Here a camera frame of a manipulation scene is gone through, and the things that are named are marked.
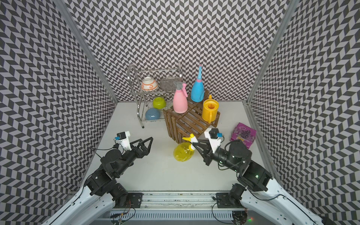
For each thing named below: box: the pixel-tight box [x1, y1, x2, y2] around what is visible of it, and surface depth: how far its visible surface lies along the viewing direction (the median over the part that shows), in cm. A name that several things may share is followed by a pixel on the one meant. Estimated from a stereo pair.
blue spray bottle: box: [190, 64, 205, 103], surface depth 78 cm
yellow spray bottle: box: [173, 133, 199, 163], surface depth 64 cm
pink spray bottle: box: [172, 82, 188, 114], surface depth 73 cm
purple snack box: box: [229, 122, 257, 149], surface depth 95 cm
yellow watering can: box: [202, 94, 220, 124], surface depth 83 cm
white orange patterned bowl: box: [141, 76, 158, 92], surface depth 89 cm
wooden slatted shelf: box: [162, 89, 221, 144], surface depth 88 cm
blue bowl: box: [145, 107, 161, 121], surface depth 105 cm
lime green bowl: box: [152, 97, 167, 110], surface depth 110 cm
